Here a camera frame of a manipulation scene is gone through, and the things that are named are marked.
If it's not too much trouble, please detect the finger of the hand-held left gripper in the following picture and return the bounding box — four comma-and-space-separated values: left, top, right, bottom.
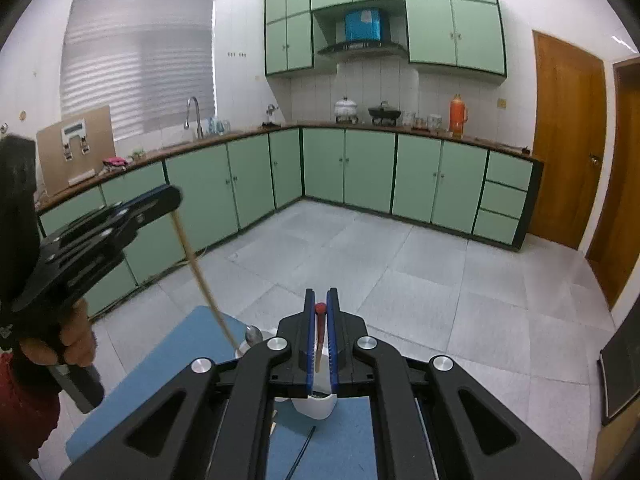
12, 187, 182, 311
42, 185, 172, 256

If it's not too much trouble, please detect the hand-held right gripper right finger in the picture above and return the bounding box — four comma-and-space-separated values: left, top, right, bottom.
325, 287, 583, 480

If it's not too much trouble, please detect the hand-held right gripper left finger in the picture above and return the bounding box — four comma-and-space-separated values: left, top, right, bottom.
60, 287, 321, 480

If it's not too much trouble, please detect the red-tipped wooden chopstick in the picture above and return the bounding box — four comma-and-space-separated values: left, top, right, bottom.
313, 301, 329, 375

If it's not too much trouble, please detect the white utensil holder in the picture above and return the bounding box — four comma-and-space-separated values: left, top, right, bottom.
235, 327, 341, 421

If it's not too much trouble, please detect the light wooden chopstick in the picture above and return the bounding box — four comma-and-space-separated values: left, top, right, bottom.
171, 211, 242, 352

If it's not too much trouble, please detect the black chopstick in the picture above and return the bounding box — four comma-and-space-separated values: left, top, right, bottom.
286, 425, 317, 480

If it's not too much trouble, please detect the person's left forearm red sleeve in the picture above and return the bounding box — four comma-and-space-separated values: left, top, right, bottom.
0, 352, 63, 466

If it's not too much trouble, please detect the person's left hand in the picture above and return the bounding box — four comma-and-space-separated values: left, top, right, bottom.
19, 300, 99, 368

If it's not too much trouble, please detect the cardboard box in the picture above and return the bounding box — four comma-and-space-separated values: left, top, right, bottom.
36, 105, 117, 197

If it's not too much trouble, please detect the white clip device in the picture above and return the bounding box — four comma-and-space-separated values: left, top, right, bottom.
61, 121, 91, 162

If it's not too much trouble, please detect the metal sink faucet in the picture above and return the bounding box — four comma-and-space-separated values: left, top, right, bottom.
184, 96, 205, 140

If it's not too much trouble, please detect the white window blind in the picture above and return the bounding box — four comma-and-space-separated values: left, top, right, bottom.
60, 0, 218, 148

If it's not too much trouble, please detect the blue table mat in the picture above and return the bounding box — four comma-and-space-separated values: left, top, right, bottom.
65, 305, 381, 480

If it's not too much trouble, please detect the green base cabinet unit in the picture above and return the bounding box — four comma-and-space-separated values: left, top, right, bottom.
37, 124, 544, 318

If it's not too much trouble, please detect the black wok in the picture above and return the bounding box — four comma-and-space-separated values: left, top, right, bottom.
368, 101, 403, 120

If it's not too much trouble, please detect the orange thermos flask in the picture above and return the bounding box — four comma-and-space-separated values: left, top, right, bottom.
448, 93, 469, 139

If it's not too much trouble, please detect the black range hood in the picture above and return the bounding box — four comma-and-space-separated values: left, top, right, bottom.
316, 40, 408, 59

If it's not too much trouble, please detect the blue-wrapped hood chimney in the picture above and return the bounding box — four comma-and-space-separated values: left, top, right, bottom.
344, 8, 386, 42

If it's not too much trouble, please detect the black glass-front cabinet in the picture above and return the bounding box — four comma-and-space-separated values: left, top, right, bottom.
597, 310, 640, 422

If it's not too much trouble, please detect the wooden door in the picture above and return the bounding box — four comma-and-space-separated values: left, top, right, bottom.
526, 30, 609, 251
585, 57, 640, 311

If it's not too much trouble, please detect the green wall cabinet unit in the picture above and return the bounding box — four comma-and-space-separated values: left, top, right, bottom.
263, 0, 507, 82

